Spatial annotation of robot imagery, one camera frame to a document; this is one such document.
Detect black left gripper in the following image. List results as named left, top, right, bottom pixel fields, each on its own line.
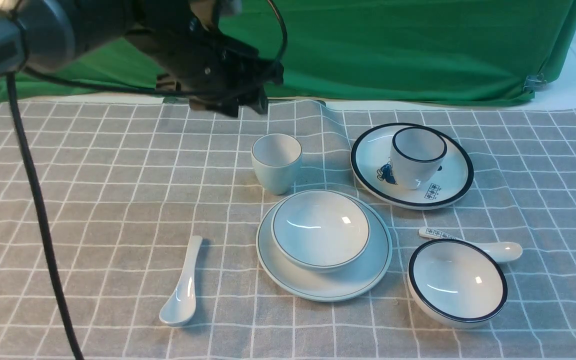
left=125, top=0, right=285, bottom=117

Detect pale blue cup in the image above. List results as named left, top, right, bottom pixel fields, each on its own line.
left=251, top=133, right=303, bottom=196

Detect pale blue bowl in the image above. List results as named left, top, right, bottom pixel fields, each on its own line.
left=270, top=190, right=371, bottom=272

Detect pale blue spoon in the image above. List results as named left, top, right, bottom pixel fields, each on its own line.
left=158, top=235, right=203, bottom=327

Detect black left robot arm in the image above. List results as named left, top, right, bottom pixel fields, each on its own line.
left=0, top=0, right=288, bottom=117

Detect white patterned spoon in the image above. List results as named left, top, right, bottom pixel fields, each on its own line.
left=418, top=227, right=523, bottom=264

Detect grey checked tablecloth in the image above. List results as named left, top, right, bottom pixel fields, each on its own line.
left=20, top=101, right=576, bottom=360

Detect white black-rimmed bowl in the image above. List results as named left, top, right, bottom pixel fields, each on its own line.
left=407, top=239, right=508, bottom=330

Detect white black-rimmed plate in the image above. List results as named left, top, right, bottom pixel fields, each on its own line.
left=350, top=122, right=474, bottom=210

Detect white black-rimmed cup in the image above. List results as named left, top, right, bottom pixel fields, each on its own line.
left=390, top=126, right=448, bottom=191

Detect green backdrop cloth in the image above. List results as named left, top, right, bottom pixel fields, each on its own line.
left=0, top=0, right=576, bottom=108

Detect pale blue plate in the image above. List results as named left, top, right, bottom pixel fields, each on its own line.
left=256, top=190, right=393, bottom=302

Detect metal binder clip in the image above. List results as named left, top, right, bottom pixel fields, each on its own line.
left=522, top=73, right=548, bottom=92

